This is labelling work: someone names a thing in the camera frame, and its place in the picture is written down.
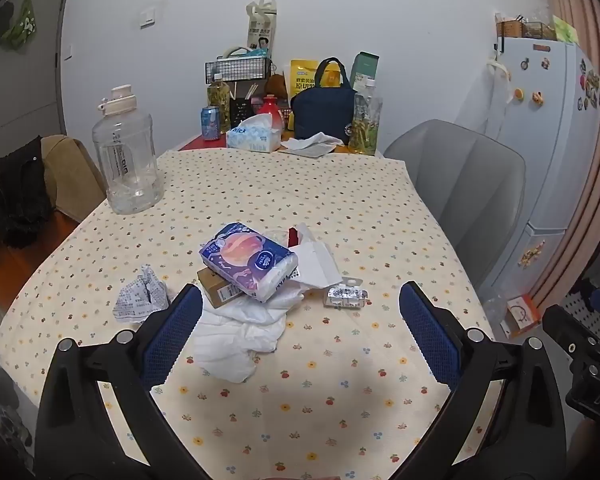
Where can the cluster of small fridge magnets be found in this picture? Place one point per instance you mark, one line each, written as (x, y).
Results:
(530, 255)

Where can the white fridge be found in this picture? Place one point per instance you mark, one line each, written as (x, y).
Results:
(545, 160)

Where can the navy lunch bag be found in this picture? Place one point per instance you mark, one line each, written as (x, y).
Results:
(322, 110)

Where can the printed receipt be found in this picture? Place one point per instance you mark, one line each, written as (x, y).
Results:
(137, 297)

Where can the cluster of side fridge magnets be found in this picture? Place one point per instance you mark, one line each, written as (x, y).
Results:
(591, 85)

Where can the grey chair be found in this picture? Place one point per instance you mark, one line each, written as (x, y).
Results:
(470, 185)

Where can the small white wall socket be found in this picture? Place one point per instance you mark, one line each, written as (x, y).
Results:
(68, 52)

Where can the black clothing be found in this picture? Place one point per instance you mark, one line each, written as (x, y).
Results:
(15, 195)

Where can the crumpled white tissue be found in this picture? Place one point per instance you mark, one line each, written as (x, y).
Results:
(312, 140)

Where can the yellow drink bottle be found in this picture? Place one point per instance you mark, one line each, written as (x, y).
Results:
(218, 100)

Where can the yellow red fridge magnet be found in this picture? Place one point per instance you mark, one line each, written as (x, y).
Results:
(537, 98)

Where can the large clear water jug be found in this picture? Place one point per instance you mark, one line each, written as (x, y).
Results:
(130, 160)

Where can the clear bottle with floral label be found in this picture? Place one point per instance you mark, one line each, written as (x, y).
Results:
(366, 120)

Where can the green carton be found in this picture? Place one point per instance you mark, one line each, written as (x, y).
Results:
(366, 67)

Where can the brown plush toy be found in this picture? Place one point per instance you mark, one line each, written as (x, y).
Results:
(277, 85)

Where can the woven brown basket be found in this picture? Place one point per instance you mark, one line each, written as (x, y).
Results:
(510, 27)

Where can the blue soda can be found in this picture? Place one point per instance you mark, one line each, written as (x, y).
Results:
(210, 124)

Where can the teal packet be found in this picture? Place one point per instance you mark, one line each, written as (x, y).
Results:
(257, 52)

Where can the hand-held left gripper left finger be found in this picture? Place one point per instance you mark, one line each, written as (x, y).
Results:
(172, 332)

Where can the grey door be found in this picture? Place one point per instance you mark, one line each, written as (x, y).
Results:
(35, 85)

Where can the black mesh pen holder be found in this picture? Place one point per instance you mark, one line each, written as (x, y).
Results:
(240, 110)

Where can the purple tissue pack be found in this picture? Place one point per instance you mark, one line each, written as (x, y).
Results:
(250, 260)

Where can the white light switch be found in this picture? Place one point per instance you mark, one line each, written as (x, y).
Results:
(148, 17)

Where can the orange box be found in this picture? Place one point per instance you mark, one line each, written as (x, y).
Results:
(522, 312)

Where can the tan upholstered chair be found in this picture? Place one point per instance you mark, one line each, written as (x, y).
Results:
(72, 180)

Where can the tall cream paper bag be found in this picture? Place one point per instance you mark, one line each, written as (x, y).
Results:
(261, 25)

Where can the white crumpled cloth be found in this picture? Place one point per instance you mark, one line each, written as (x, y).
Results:
(230, 340)

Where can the dark patterned cloth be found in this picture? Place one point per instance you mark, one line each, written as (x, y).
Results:
(5, 415)

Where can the silver blister pack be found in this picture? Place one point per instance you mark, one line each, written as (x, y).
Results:
(347, 295)

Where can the white tote bag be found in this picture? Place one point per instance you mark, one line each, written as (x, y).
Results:
(495, 105)

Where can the yellow pouch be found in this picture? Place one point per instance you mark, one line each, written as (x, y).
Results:
(302, 80)

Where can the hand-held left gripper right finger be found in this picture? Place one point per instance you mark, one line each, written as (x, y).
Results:
(430, 335)

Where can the green plush toy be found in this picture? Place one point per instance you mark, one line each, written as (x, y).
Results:
(17, 27)

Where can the white and red paper wrapper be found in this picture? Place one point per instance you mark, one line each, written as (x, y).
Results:
(315, 265)

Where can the green paper sheet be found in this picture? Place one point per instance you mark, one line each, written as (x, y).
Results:
(565, 30)

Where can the small cardboard box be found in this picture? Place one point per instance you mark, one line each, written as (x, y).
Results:
(214, 287)

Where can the blue tissue box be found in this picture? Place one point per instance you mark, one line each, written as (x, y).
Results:
(252, 137)

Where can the red bottle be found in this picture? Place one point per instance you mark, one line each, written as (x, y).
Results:
(270, 110)

